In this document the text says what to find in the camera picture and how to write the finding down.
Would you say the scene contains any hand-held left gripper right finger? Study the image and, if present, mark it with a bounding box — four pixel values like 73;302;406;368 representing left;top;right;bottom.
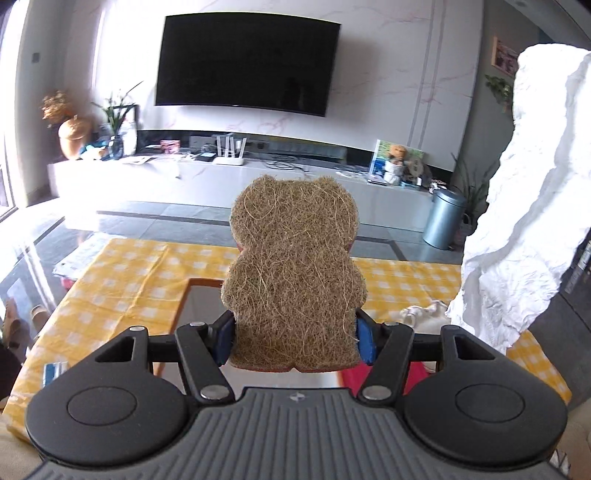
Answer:
355;308;504;402

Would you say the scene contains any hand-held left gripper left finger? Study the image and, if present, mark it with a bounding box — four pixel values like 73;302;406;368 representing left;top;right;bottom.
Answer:
92;310;237;401

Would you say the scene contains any brown bear-shaped loofah sponge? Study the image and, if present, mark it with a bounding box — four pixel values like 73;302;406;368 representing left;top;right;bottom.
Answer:
222;174;369;373

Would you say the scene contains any orange tray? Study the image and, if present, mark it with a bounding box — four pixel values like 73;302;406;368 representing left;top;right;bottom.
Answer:
150;276;437;402

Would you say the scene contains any yellow checkered tablecloth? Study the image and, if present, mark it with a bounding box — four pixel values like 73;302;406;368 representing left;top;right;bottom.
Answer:
11;237;573;444

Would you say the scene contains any grey metal trash can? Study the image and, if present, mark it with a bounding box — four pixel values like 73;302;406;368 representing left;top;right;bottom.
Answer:
423;189;468;250

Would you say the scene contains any potted floor plant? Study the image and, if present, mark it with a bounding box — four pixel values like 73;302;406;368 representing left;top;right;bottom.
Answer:
450;152;491;237

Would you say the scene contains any white marble television console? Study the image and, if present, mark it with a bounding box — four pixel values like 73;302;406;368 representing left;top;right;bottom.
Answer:
46;131;467;234

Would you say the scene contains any stack of papers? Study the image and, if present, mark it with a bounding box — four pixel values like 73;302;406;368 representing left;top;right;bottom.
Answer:
53;231;116;280

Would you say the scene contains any small blue packet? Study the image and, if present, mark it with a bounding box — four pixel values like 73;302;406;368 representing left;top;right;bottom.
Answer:
42;362;70;386

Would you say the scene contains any teddy bear in white cup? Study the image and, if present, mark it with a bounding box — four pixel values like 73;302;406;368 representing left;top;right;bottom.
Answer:
384;144;408;186

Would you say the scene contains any white router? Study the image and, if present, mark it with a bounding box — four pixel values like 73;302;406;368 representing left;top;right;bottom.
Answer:
212;133;250;165

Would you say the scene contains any beige slipper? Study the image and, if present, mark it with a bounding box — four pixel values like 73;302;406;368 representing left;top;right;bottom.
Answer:
27;305;52;334

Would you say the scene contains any green plant in blue vase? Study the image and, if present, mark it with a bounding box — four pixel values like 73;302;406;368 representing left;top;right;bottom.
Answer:
92;82;144;160

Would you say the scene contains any hanging green plant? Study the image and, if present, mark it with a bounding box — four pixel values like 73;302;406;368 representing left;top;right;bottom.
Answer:
485;74;514;114

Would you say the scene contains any brown gourd vase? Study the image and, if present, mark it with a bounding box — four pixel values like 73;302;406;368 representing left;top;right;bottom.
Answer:
58;115;92;161

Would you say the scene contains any black flat television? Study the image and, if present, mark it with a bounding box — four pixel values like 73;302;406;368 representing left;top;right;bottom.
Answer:
154;13;341;117

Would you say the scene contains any dried flower bunch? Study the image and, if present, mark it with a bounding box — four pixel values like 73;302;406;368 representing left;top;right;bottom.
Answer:
41;91;77;126

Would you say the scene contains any black cable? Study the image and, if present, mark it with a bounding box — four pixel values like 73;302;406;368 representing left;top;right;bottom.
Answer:
264;154;306;171

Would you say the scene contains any framed wall picture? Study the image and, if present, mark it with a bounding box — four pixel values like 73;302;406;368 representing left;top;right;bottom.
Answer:
492;36;520;77

